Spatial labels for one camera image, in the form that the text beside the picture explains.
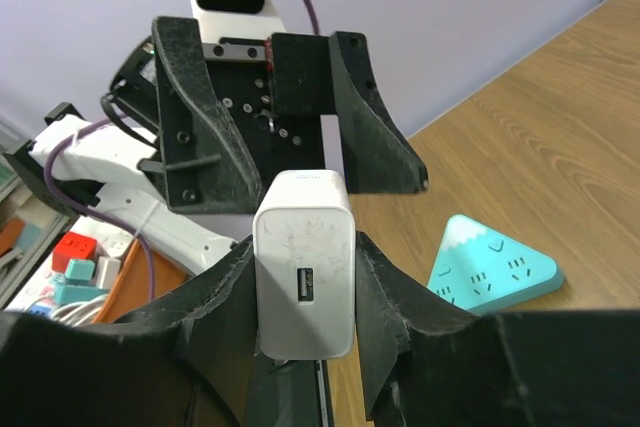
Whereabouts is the red cube socket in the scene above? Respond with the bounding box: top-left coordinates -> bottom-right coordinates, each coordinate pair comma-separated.
51,231 -> 97,273

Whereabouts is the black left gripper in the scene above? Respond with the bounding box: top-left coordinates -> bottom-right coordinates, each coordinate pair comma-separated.
152,16 -> 429,215

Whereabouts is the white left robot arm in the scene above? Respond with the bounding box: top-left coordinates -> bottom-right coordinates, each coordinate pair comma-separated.
5,0 -> 429,275

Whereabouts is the teal triangular power strip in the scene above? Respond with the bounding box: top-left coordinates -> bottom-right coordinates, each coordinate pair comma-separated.
426,214 -> 565,315

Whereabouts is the white cube socket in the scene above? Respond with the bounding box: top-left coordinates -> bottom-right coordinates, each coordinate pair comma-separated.
94,257 -> 121,290

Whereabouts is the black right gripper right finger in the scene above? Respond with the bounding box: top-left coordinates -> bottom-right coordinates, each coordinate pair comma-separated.
356,233 -> 639,426

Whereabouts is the teal cube socket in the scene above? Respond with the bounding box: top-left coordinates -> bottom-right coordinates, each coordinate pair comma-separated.
64,259 -> 96,285

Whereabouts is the white USB charger plug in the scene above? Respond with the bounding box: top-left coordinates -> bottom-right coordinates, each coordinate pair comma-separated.
252,170 -> 356,360

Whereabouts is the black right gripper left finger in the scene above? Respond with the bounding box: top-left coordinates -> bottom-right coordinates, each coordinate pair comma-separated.
1,240 -> 257,426

